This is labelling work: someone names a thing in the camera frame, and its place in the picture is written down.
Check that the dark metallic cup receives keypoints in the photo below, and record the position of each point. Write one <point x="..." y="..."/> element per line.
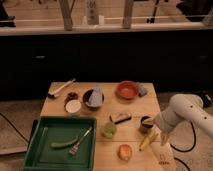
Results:
<point x="144" y="128"/>

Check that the silver fork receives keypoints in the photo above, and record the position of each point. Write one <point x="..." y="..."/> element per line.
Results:
<point x="75" y="148"/>

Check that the green plastic tray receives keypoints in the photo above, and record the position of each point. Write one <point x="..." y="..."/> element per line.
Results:
<point x="41" y="157"/>

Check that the orange peach fruit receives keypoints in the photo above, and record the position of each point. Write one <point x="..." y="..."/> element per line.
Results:
<point x="125" y="152"/>

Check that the dark brown bowl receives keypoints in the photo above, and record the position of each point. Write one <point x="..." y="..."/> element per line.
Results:
<point x="86" y="97"/>

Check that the black scrubbing brush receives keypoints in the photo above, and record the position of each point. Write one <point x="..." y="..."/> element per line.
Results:
<point x="119" y="118"/>

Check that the orange bowl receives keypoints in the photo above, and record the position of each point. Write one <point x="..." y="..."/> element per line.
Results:
<point x="127" y="90"/>

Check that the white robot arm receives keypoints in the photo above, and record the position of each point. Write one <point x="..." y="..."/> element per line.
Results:
<point x="183" y="107"/>

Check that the yellow corn cob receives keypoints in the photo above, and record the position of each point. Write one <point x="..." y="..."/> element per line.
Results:
<point x="148" y="139"/>

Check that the light green cup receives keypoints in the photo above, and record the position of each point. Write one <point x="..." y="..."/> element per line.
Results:
<point x="109" y="130"/>

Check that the white small plate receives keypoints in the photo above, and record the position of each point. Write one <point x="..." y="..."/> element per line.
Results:
<point x="73" y="106"/>

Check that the grey blue cloth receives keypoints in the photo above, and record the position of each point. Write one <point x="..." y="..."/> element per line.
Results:
<point x="95" y="100"/>

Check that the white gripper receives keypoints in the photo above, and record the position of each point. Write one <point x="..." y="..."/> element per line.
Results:
<point x="164" y="127"/>

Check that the green cucumber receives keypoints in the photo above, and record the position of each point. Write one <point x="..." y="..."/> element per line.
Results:
<point x="58" y="145"/>

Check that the dark red berries cluster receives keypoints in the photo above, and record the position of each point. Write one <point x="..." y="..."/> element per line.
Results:
<point x="71" y="96"/>

